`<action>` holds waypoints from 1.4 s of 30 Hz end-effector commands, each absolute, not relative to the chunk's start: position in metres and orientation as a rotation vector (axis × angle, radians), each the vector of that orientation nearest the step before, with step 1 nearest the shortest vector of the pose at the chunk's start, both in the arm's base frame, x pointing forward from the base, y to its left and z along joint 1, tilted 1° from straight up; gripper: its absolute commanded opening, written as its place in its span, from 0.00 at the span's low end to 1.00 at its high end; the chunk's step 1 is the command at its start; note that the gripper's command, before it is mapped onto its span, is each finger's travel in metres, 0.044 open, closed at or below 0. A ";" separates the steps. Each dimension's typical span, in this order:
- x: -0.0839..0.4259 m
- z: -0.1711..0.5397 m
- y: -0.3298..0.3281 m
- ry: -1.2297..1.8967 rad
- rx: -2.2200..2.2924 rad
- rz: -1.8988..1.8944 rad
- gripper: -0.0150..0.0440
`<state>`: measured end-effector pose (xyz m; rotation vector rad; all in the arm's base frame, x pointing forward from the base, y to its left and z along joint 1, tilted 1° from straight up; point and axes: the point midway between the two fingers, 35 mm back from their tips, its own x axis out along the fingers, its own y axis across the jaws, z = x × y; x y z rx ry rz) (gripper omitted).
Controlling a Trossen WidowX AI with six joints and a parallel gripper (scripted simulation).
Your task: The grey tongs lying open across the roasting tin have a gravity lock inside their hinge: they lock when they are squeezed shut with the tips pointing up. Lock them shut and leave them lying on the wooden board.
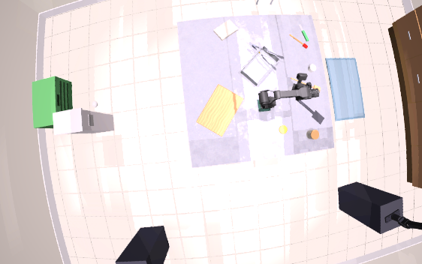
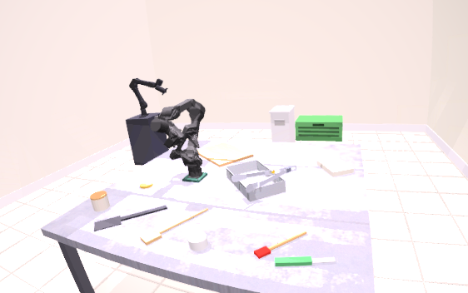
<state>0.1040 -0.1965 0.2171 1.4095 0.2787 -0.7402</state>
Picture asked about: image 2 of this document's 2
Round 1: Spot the small beige cylinder with orange lid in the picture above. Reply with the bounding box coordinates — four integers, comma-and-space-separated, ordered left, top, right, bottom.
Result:
90, 191, 110, 211

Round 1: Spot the short white cylinder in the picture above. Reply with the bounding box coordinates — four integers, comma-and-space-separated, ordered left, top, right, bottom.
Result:
187, 231, 208, 251

